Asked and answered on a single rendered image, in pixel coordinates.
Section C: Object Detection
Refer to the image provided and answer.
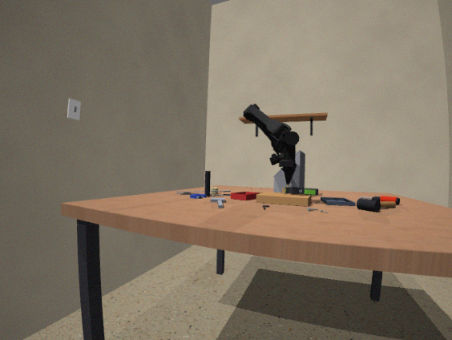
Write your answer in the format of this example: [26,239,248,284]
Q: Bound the black rubber mallet with wooden handle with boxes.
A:
[357,198,396,212]

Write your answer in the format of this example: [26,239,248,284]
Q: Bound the black cylinder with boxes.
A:
[205,171,211,196]

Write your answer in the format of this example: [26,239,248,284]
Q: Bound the red shallow tray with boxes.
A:
[231,192,260,200]

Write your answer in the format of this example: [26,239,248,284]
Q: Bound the red-handled screwdriver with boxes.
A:
[360,196,400,205]

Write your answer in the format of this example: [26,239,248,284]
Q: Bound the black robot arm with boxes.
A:
[243,104,299,165]

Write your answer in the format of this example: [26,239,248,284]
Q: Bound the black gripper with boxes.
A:
[279,148,297,184]

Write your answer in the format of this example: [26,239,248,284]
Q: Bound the light brown wooden board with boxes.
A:
[256,192,312,207]

